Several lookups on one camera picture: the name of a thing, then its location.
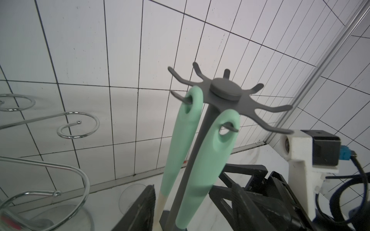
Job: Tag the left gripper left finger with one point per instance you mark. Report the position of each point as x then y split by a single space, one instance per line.
140 215

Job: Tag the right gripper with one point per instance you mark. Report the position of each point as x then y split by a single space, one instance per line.
286 214

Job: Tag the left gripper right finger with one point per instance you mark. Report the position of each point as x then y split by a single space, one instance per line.
247 215

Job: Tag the grey utensil rack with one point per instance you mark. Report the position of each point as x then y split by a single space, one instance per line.
219 94

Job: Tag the clear glass cup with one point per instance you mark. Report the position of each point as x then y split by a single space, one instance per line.
129 196

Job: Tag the chrome glass holder stand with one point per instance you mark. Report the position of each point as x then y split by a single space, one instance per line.
60 218

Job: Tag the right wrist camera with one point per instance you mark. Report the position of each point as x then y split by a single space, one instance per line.
312 155

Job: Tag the beige spoon green handle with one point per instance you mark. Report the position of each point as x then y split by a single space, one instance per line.
185 127

